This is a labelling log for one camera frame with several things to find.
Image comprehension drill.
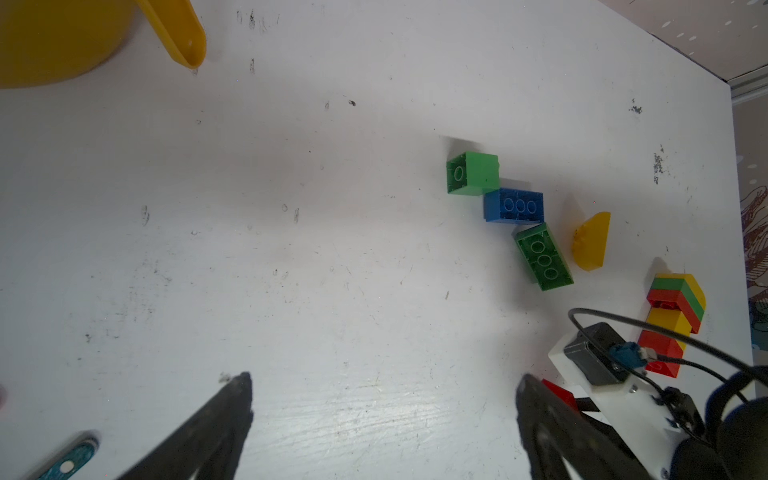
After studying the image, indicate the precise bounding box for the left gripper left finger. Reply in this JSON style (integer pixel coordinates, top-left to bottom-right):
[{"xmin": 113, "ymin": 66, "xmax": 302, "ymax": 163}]
[{"xmin": 121, "ymin": 372, "xmax": 253, "ymax": 479}]

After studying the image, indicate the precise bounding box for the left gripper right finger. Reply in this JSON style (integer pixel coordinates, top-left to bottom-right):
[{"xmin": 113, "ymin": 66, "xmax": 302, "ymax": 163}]
[{"xmin": 516, "ymin": 374, "xmax": 648, "ymax": 479}]

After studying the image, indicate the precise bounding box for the red square lego brick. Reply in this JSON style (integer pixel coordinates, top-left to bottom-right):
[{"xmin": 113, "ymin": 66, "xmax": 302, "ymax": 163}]
[
  {"xmin": 638, "ymin": 330, "xmax": 684, "ymax": 378},
  {"xmin": 541, "ymin": 379, "xmax": 580, "ymax": 412}
]

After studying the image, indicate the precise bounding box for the yellow square lego brick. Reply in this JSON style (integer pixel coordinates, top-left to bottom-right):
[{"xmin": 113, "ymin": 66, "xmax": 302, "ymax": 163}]
[{"xmin": 638, "ymin": 308, "xmax": 692, "ymax": 356}]

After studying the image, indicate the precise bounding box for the red long lego brick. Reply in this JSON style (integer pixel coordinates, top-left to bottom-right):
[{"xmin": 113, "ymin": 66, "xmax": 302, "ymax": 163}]
[{"xmin": 647, "ymin": 289, "xmax": 704, "ymax": 334}]

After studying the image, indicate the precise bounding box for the green long lego brick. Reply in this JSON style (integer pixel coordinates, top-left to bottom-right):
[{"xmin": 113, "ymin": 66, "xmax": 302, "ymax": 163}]
[
  {"xmin": 514, "ymin": 223, "xmax": 574, "ymax": 291},
  {"xmin": 647, "ymin": 274, "xmax": 707, "ymax": 332}
]

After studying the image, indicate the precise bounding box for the yellow curved lego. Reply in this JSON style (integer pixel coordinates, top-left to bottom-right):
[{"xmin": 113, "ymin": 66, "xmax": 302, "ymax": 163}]
[
  {"xmin": 571, "ymin": 212, "xmax": 611, "ymax": 271},
  {"xmin": 655, "ymin": 273, "xmax": 707, "ymax": 309}
]

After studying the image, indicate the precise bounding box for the blue lego brick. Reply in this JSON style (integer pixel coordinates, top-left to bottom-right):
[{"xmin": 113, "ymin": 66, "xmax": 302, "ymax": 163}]
[{"xmin": 483, "ymin": 188, "xmax": 545, "ymax": 225}]

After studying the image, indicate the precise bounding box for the green square lego brick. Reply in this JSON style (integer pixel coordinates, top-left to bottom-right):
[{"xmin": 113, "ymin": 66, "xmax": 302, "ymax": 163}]
[{"xmin": 446, "ymin": 151, "xmax": 500, "ymax": 196}]

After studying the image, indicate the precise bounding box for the yellow pot with black lid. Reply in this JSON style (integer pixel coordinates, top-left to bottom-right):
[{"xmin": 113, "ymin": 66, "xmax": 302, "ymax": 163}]
[{"xmin": 1, "ymin": 0, "xmax": 207, "ymax": 89}]

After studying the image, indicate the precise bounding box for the metal fork green handle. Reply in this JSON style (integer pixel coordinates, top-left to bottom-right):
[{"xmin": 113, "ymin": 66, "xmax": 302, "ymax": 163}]
[{"xmin": 35, "ymin": 436, "xmax": 99, "ymax": 480}]

